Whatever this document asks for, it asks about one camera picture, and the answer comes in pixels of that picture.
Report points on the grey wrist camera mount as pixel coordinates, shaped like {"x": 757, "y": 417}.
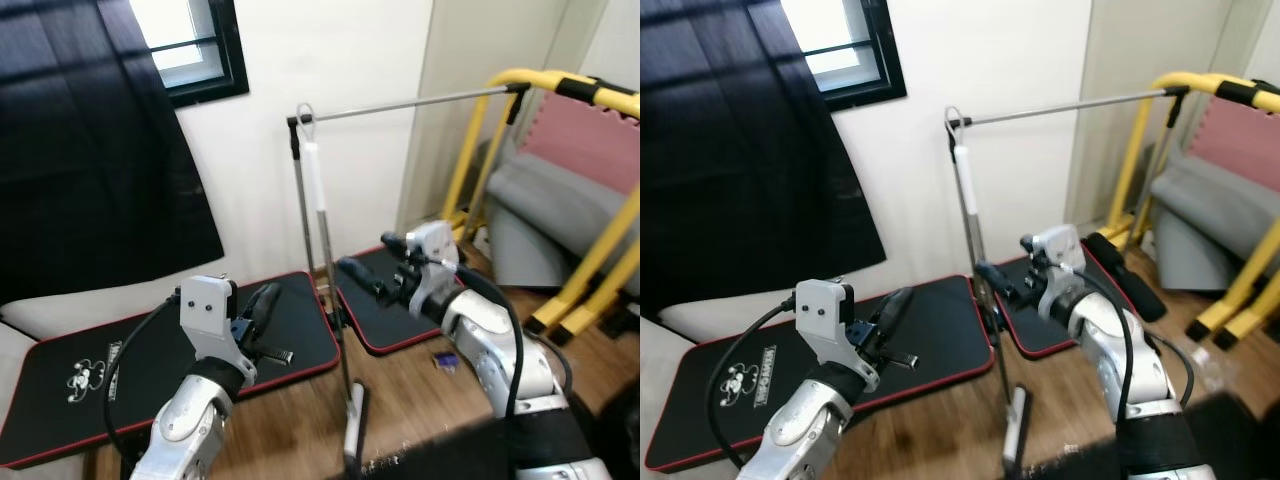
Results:
{"x": 205, "y": 310}
{"x": 822, "y": 315}
{"x": 1062, "y": 248}
{"x": 435, "y": 245}

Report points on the silver metal rack frame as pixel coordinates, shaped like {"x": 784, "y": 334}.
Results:
{"x": 400, "y": 104}
{"x": 1060, "y": 106}

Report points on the clear plastic wrapper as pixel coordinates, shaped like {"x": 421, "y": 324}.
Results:
{"x": 1200, "y": 362}

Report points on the small blue packet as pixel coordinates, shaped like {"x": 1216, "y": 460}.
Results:
{"x": 445, "y": 361}

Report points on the small black red-trimmed mat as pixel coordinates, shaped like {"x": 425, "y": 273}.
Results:
{"x": 1020, "y": 325}
{"x": 370, "y": 320}

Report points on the black mat with white print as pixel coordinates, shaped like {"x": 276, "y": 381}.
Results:
{"x": 950, "y": 340}
{"x": 300, "y": 340}

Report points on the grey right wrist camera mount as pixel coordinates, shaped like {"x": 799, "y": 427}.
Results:
{"x": 1062, "y": 248}
{"x": 435, "y": 245}

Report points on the pink foam mat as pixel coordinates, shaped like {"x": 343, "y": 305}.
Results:
{"x": 1235, "y": 140}
{"x": 590, "y": 140}

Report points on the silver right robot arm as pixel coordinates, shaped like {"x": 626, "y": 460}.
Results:
{"x": 490, "y": 350}
{"x": 1110, "y": 350}

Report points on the yellow metal frame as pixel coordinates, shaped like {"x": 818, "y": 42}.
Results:
{"x": 520, "y": 78}
{"x": 1180, "y": 82}

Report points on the long black foam bar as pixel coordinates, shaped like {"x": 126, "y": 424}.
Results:
{"x": 1130, "y": 280}

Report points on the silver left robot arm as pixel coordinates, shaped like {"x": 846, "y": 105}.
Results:
{"x": 185, "y": 430}
{"x": 810, "y": 430}

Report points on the grey rolled mat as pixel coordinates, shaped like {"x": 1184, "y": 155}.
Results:
{"x": 1200, "y": 220}
{"x": 550, "y": 220}

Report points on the black curtain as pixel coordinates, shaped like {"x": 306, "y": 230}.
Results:
{"x": 740, "y": 150}
{"x": 90, "y": 150}

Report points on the beige door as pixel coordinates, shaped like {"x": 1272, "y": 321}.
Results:
{"x": 470, "y": 50}
{"x": 1140, "y": 50}

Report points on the black framed window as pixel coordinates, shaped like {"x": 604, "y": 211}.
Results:
{"x": 835, "y": 30}
{"x": 185, "y": 30}

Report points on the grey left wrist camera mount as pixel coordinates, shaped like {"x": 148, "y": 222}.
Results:
{"x": 205, "y": 310}
{"x": 822, "y": 315}

